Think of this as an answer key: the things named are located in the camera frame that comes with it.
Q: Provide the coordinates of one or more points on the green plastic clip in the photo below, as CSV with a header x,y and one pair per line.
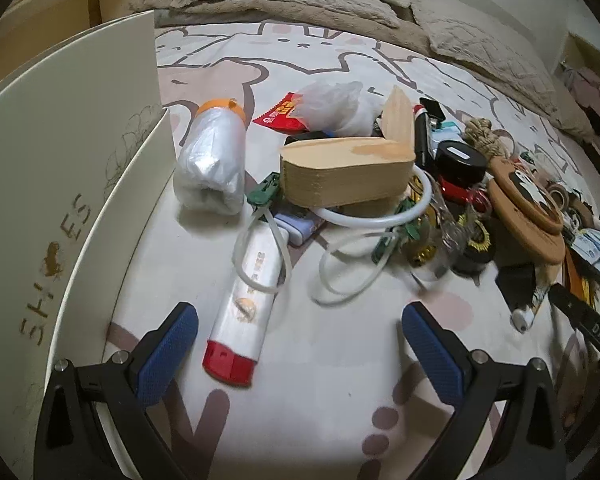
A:
x,y
262,192
395,240

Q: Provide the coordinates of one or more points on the white tube red cap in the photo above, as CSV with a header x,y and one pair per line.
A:
x,y
242,310

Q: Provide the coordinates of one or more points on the small red metallic bar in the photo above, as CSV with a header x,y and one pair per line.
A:
x,y
455,190

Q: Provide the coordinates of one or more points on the gold shiny item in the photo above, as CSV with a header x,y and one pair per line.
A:
x,y
422,256

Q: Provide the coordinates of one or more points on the black binder clip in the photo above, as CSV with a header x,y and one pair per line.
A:
x,y
432,110

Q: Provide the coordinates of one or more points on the stack of tan paper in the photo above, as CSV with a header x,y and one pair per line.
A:
x,y
345,170

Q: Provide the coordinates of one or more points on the white shoe box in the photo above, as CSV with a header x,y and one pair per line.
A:
x,y
55,160

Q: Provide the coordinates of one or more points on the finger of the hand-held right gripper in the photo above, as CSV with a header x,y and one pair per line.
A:
x,y
587,322

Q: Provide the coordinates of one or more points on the black round jar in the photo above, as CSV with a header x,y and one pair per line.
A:
x,y
462,160

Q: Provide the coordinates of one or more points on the teal white packet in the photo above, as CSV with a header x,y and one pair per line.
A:
x,y
450,131

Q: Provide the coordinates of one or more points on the wooden wedge piece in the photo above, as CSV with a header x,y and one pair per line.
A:
x,y
399,115

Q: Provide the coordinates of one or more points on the printed white tube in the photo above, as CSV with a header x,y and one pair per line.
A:
x,y
527,306

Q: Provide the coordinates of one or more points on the small white lavender device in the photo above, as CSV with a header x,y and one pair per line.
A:
x,y
297,226

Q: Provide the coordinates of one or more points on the small tape roll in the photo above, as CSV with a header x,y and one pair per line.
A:
x,y
560,194

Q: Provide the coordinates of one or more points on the beige duvet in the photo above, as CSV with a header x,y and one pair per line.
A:
x,y
215,19

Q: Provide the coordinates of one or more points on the wooden closet niche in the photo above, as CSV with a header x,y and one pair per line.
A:
x,y
577,47

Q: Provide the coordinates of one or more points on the wooden shelf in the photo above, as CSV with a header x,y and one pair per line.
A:
x,y
55,15

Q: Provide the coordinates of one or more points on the red snack packet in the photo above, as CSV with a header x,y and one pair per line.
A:
x,y
280,112

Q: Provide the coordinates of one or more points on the printed blanket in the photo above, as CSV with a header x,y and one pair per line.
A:
x,y
330,360

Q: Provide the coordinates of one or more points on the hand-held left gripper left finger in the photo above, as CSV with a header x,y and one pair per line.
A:
x,y
167,355

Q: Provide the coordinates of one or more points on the panda cork coaster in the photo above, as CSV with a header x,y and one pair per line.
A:
x,y
525,195

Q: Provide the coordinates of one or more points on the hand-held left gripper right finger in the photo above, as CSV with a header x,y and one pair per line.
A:
x,y
430,355

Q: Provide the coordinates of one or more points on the pink clothes pile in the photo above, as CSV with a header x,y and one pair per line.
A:
x,y
597,87

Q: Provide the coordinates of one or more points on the black marker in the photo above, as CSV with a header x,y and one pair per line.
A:
x,y
421,135

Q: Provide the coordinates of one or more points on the plastic bag roll orange cap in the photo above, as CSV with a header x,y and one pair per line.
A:
x,y
212,160

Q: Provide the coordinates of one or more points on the black jar sunflower lid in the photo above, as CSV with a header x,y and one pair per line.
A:
x,y
475,252

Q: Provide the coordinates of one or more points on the black square card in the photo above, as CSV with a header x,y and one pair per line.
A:
x,y
517,277

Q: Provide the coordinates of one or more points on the clear plastic piece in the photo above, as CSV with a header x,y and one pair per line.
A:
x,y
447,240

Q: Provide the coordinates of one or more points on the blue white packet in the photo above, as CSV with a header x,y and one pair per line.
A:
x,y
597,250

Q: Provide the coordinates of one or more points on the crumpled white plastic bag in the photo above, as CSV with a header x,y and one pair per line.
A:
x,y
335,105

